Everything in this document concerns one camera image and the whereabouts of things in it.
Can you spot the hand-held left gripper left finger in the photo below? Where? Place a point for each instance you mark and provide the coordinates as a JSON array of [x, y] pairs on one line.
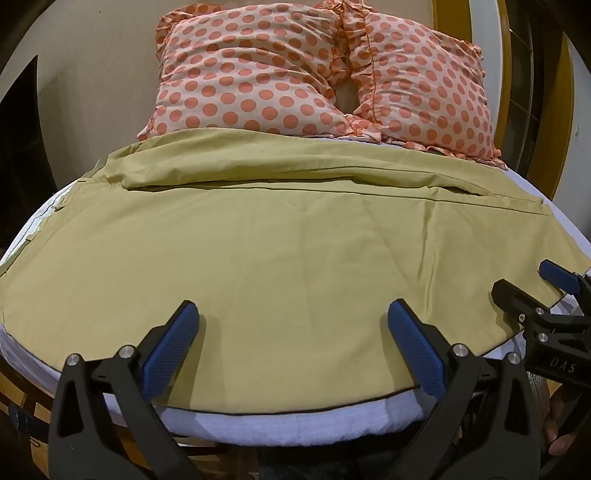
[[170, 344]]

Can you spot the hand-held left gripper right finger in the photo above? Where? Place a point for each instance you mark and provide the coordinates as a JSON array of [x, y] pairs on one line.
[[418, 348]]

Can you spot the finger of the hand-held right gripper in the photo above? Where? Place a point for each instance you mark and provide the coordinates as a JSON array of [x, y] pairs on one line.
[[512, 295], [559, 275]]

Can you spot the olive green bed sheet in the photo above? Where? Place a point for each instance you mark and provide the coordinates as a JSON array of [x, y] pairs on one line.
[[277, 258]]

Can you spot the person's right hand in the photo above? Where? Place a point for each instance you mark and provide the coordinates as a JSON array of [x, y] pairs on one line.
[[561, 415]]

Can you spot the white bed mattress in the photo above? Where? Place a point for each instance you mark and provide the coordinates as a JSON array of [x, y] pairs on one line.
[[295, 422]]

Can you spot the small orange polka dot pillow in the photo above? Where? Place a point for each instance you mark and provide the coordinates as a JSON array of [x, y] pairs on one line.
[[429, 87]]

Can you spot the large orange polka dot pillow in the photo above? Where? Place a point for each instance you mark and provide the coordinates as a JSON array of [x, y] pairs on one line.
[[249, 69]]

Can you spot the wooden bed frame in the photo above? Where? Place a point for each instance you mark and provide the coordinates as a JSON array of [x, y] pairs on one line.
[[21, 415]]

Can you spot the yellow door frame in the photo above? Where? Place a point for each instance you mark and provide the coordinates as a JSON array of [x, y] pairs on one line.
[[501, 69]]

